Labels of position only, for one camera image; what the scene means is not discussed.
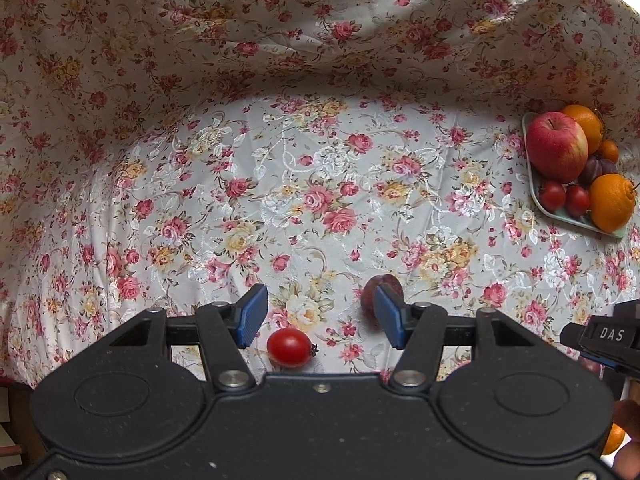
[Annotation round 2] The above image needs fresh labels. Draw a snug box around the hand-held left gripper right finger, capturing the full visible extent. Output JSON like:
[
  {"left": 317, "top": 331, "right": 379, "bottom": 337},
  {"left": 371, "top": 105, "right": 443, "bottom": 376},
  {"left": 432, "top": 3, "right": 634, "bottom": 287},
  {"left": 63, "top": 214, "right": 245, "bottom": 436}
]
[{"left": 374, "top": 283, "right": 538, "bottom": 395}]

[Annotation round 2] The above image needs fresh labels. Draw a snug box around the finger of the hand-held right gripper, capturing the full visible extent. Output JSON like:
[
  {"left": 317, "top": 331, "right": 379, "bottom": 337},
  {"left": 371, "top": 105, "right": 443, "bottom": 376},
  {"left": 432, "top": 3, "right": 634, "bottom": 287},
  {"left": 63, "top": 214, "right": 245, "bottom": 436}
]
[{"left": 560, "top": 299, "right": 640, "bottom": 376}]

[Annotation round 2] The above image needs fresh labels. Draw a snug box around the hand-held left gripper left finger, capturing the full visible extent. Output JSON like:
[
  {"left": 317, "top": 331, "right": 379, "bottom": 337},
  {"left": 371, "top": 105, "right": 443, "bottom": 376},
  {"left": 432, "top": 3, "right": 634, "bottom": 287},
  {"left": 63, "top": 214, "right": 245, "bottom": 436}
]
[{"left": 102, "top": 283, "right": 269, "bottom": 393}]

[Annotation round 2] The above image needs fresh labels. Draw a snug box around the red cherry tomato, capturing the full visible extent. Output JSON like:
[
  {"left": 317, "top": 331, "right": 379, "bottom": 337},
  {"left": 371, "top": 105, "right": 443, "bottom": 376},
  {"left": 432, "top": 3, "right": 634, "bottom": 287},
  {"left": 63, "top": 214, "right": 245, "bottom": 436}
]
[
  {"left": 266, "top": 328, "right": 318, "bottom": 367},
  {"left": 565, "top": 185, "right": 591, "bottom": 218},
  {"left": 538, "top": 181, "right": 567, "bottom": 212}
]

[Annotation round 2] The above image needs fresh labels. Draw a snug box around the person's right hand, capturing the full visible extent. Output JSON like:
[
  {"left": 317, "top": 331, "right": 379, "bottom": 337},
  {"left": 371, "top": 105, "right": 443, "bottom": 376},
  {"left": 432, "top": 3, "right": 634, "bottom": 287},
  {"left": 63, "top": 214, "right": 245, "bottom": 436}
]
[{"left": 612, "top": 400, "right": 640, "bottom": 480}]

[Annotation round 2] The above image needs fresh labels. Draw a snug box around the pale green tray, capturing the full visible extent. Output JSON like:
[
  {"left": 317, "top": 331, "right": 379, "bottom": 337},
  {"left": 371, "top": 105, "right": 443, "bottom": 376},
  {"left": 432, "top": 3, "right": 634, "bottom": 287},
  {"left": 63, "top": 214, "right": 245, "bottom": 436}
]
[{"left": 521, "top": 111, "right": 628, "bottom": 239}]

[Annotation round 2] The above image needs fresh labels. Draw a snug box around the large knobbed orange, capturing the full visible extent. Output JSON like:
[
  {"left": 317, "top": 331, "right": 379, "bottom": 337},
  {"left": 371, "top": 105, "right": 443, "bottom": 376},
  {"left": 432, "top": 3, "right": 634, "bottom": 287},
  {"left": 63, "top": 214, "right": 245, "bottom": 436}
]
[{"left": 588, "top": 173, "right": 636, "bottom": 234}]

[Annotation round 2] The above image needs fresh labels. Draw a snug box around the floral tablecloth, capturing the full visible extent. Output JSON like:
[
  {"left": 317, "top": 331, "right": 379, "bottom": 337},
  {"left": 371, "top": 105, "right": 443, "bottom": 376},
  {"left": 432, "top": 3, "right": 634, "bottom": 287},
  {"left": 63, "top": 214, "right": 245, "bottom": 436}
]
[{"left": 0, "top": 0, "right": 640, "bottom": 391}]

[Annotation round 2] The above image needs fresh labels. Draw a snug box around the red apple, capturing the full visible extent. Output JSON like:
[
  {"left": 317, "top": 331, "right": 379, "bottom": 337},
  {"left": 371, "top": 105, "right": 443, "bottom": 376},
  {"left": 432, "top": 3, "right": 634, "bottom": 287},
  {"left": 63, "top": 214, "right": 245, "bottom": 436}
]
[{"left": 526, "top": 111, "right": 589, "bottom": 184}]

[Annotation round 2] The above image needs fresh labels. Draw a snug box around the round orange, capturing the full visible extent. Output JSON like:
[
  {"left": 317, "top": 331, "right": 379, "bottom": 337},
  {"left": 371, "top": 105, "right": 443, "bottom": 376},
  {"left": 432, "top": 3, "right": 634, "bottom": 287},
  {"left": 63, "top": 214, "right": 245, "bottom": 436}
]
[{"left": 561, "top": 104, "right": 604, "bottom": 155}]

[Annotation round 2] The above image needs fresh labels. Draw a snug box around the brown wooden furniture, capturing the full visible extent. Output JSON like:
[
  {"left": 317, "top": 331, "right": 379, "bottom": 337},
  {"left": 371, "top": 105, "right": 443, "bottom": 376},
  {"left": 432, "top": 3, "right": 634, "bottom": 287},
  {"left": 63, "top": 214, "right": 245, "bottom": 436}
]
[{"left": 0, "top": 377, "right": 46, "bottom": 466}]

